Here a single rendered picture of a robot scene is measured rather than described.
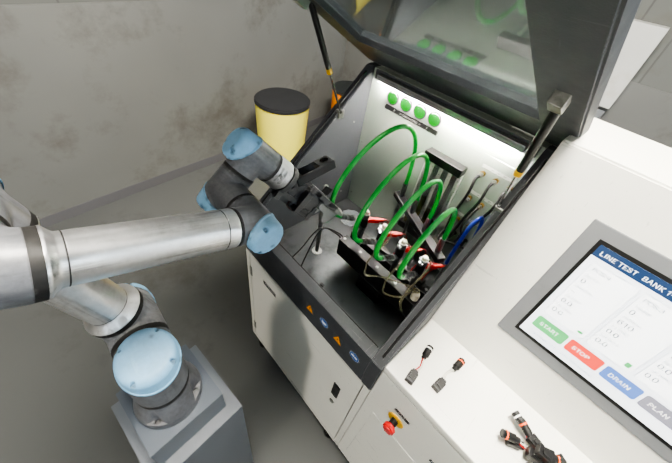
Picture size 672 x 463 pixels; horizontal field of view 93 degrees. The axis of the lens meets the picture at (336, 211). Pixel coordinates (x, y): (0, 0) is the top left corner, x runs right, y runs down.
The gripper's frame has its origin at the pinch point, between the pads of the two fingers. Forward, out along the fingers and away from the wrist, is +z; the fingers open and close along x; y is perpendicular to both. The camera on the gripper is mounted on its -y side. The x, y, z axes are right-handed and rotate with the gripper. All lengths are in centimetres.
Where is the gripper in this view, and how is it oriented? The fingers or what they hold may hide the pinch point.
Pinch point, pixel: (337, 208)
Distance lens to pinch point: 89.3
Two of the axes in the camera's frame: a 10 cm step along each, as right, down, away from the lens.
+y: -6.4, 7.7, 0.4
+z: 5.8, 4.5, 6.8
